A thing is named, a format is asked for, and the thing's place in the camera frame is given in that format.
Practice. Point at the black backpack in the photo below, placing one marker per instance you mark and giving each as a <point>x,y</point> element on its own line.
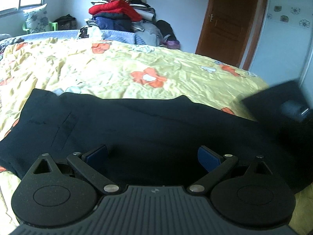
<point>166,30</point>

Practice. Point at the purple bag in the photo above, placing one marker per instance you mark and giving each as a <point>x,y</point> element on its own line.
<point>172,44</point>

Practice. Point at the grey garment on pile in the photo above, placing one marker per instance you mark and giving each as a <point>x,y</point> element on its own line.
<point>148,32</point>

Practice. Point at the grey white crumpled blanket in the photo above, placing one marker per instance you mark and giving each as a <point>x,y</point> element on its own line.
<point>4,44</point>

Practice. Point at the brown wooden door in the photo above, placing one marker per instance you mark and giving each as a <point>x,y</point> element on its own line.
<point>226,29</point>

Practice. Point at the green plastic chair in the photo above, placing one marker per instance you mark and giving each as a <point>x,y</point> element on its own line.
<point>53,25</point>

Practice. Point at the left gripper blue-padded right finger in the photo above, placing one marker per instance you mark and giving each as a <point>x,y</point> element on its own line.
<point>258,200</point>

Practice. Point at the white and striped folded clothes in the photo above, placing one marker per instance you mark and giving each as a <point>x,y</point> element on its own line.
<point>147,12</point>

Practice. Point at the navy blue jacket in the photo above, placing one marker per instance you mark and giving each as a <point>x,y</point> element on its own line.
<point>113,21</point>

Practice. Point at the black bag by wall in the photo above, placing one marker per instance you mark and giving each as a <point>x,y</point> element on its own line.
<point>66,22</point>

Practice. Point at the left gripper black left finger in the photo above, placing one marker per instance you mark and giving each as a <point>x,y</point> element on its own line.
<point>56,193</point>

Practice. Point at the yellow floral bed quilt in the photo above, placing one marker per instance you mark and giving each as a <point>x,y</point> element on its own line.
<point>114,70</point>

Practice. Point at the blue bed sheet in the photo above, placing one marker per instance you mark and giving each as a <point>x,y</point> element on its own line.
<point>121,36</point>

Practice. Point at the floral white pillow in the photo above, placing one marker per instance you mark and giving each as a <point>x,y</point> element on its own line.
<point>36,19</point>

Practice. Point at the red puffy jacket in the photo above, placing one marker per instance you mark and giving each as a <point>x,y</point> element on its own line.
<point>117,6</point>

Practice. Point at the black pants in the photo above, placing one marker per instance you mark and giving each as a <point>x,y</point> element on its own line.
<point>149,142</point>

